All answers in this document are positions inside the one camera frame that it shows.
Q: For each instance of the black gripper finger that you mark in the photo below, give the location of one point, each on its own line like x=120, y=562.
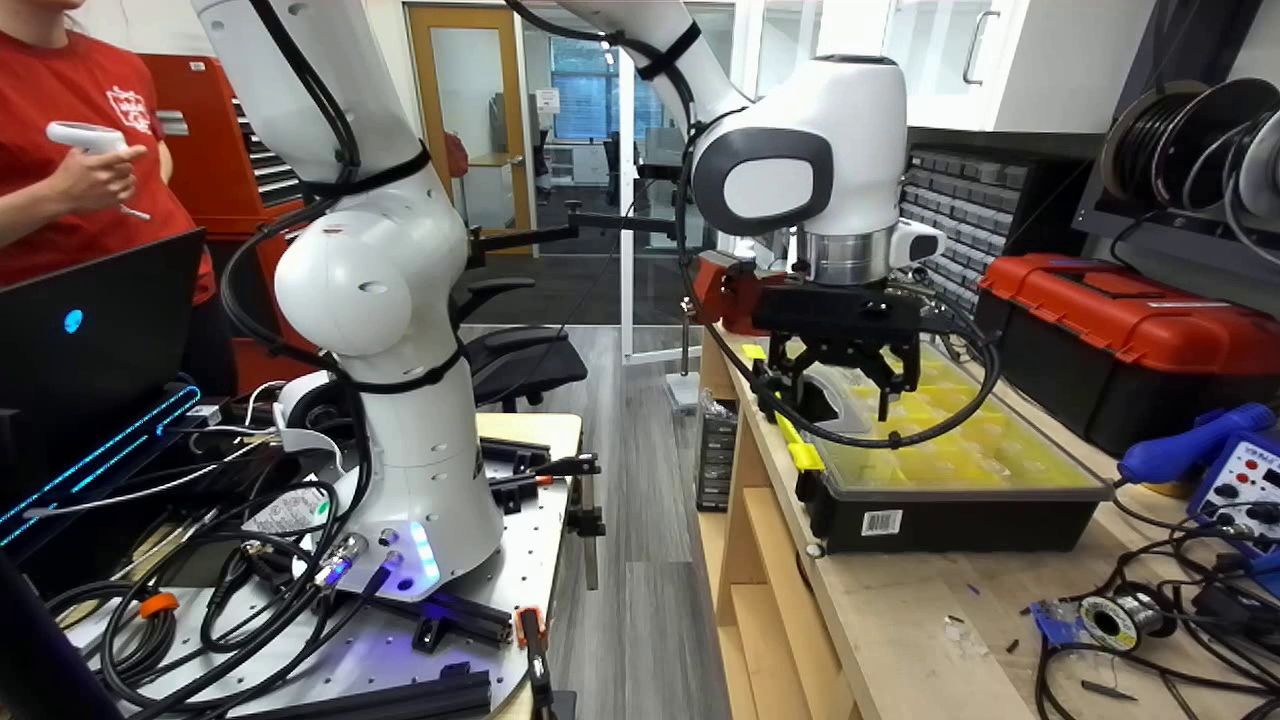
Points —
x=903, y=379
x=793, y=379

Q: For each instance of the black aluminium bar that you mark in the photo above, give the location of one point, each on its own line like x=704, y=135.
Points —
x=374, y=697

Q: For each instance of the person torso red shirt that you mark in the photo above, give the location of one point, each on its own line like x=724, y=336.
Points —
x=54, y=95

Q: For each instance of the white wall cabinet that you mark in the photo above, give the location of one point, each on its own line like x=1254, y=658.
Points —
x=1064, y=64

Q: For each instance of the white VR controller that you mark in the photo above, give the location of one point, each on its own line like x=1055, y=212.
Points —
x=80, y=135

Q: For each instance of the person right forearm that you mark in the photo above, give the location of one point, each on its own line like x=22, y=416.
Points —
x=27, y=220

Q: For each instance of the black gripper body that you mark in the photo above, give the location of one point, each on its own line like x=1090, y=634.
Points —
x=846, y=353

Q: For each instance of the black clamp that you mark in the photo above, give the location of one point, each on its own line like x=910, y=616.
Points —
x=461, y=625
x=533, y=473

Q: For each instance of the dark spool rack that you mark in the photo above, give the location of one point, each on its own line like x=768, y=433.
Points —
x=1173, y=263

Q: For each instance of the perforated robot mounting table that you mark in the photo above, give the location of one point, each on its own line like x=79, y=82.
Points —
x=533, y=562

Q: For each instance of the wooden door frame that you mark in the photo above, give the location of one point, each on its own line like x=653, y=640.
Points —
x=417, y=120

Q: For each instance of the black box blue trim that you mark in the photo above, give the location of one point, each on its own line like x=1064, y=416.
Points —
x=80, y=466

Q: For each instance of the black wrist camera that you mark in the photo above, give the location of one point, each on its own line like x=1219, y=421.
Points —
x=843, y=307

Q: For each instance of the red bench vise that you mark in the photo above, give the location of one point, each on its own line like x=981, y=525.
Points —
x=723, y=284

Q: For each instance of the black office chair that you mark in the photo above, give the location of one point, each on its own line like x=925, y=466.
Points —
x=522, y=363

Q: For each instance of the red and black toolbox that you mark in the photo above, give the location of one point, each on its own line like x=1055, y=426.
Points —
x=1133, y=321

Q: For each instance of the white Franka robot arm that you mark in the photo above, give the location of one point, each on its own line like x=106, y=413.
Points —
x=385, y=264

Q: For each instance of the orange connector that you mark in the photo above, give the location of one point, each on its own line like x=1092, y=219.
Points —
x=158, y=606

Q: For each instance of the clear plastic parts box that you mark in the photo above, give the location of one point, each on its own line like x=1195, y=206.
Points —
x=1014, y=453

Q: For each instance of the blue connector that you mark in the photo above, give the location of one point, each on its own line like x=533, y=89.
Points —
x=1058, y=625

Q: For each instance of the dark parts drawer cabinet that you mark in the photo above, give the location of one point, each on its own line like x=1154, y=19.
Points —
x=973, y=227

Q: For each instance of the person right hand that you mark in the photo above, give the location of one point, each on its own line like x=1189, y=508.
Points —
x=96, y=183

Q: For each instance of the black laptop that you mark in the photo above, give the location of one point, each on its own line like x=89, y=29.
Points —
x=106, y=321

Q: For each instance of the red tool cabinet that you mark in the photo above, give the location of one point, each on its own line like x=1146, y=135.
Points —
x=201, y=135

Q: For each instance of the wooden workbench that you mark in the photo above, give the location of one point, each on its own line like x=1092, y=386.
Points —
x=761, y=574

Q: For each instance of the black organizer case yellow bins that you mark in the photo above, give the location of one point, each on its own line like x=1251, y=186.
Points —
x=963, y=522

